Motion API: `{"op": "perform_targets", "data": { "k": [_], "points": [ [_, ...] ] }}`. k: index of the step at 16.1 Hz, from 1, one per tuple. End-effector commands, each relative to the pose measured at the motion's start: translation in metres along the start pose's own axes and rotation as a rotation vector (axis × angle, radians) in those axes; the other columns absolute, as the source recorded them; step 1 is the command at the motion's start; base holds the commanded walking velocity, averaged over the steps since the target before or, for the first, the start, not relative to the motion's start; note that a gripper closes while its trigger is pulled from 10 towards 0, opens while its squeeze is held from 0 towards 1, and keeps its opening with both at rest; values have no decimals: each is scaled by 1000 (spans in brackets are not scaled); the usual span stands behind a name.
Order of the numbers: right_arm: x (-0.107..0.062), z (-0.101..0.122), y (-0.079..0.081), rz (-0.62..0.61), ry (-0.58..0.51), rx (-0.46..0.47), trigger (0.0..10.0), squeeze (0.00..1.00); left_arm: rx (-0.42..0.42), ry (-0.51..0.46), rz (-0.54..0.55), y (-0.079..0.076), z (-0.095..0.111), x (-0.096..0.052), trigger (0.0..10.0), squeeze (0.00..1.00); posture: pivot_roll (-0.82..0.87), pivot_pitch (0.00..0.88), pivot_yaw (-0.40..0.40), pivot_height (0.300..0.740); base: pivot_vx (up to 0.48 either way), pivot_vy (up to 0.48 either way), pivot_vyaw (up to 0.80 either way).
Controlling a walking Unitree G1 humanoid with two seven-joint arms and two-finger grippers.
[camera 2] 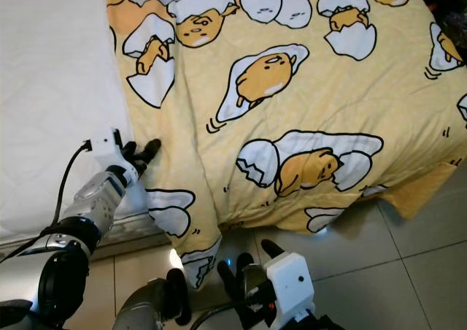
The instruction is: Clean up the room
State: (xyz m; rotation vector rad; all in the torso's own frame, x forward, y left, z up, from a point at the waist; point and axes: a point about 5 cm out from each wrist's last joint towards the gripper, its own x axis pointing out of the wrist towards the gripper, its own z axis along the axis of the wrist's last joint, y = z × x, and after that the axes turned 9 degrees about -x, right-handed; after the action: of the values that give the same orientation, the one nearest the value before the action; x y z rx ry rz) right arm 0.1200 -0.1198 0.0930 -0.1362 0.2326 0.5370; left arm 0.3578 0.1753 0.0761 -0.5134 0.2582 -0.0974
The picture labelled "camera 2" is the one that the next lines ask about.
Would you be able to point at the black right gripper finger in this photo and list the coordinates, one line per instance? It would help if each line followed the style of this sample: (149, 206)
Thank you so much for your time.
(232, 282)
(272, 248)

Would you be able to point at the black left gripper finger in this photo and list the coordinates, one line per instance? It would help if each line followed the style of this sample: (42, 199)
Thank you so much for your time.
(152, 149)
(131, 152)

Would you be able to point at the yellow cartoon egg blanket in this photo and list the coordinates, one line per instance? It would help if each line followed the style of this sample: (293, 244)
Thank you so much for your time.
(299, 111)

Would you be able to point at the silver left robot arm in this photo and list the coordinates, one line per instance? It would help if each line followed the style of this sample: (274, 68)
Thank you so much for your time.
(73, 257)

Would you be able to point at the grey left robot leg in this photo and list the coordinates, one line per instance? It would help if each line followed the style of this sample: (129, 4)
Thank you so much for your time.
(146, 301)

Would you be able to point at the white quilted mattress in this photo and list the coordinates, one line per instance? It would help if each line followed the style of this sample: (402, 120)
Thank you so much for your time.
(51, 89)

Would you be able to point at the beige bed base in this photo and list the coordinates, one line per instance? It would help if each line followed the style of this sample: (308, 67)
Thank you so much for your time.
(29, 244)

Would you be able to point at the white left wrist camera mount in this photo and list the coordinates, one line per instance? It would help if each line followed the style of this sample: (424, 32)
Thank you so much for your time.
(109, 149)

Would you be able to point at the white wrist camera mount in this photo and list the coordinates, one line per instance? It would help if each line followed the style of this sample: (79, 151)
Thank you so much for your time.
(292, 282)
(109, 149)

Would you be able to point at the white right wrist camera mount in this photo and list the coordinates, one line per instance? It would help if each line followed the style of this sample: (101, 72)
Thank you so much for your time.
(292, 282)

